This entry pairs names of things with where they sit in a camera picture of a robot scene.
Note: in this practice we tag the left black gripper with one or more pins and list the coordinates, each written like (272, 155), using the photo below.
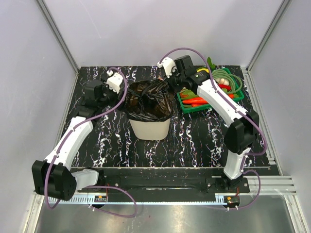
(116, 100)

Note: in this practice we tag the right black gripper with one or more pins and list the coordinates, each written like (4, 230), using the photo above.
(169, 81)

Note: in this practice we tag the black trash bag roll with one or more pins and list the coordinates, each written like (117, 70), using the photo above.
(148, 101)

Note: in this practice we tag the beige plastic trash bin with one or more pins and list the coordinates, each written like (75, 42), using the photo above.
(150, 130)

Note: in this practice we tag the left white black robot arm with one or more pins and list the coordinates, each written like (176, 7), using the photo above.
(52, 176)

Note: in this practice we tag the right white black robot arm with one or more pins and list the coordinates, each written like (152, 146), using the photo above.
(241, 132)

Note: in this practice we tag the green leafy vegetable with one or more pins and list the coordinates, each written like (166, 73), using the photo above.
(210, 63)

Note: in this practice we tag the yellow white napa cabbage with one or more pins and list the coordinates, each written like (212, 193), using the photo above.
(203, 69)

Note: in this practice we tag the green plastic basket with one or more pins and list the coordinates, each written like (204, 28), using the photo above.
(185, 94)

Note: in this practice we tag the large orange carrot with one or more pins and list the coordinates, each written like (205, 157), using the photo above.
(198, 101)

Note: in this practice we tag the red chili pepper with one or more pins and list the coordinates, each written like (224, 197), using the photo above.
(222, 86)

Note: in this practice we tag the green long beans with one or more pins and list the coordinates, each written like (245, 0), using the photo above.
(221, 76)

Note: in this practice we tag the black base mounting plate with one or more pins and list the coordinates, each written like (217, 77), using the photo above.
(165, 184)

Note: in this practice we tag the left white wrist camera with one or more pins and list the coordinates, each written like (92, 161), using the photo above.
(114, 81)

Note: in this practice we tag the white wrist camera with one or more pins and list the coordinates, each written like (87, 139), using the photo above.
(114, 81)
(168, 65)

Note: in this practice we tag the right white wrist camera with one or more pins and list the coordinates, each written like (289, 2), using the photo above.
(168, 65)

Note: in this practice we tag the aluminium frame rail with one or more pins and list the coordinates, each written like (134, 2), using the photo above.
(263, 210)

